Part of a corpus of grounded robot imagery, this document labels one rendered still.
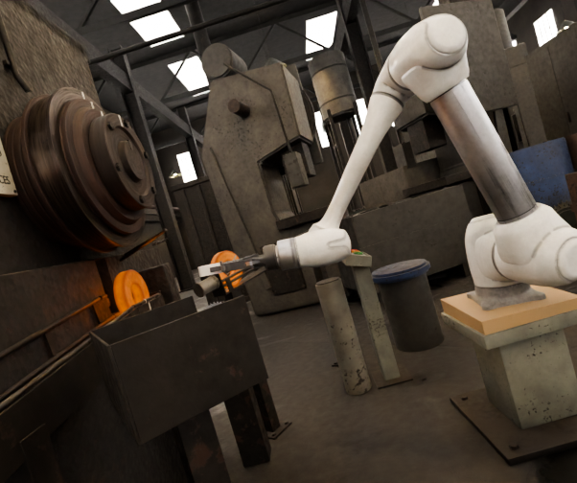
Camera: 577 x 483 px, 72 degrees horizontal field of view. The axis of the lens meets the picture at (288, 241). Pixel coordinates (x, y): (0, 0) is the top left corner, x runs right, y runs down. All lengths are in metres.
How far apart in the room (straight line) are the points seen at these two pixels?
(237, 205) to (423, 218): 1.75
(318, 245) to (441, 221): 2.41
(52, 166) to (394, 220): 2.59
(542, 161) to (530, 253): 2.91
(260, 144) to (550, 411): 3.13
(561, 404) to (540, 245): 0.56
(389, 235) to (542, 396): 2.00
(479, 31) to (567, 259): 3.78
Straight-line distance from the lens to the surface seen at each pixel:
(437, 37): 1.06
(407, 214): 3.30
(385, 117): 1.21
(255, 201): 3.88
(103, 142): 1.16
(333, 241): 1.11
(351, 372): 1.87
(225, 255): 1.66
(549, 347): 1.45
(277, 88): 3.93
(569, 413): 1.54
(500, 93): 4.65
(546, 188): 4.05
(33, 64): 1.56
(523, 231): 1.16
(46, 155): 1.13
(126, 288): 1.22
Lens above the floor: 0.80
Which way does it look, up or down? 2 degrees down
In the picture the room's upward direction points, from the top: 16 degrees counter-clockwise
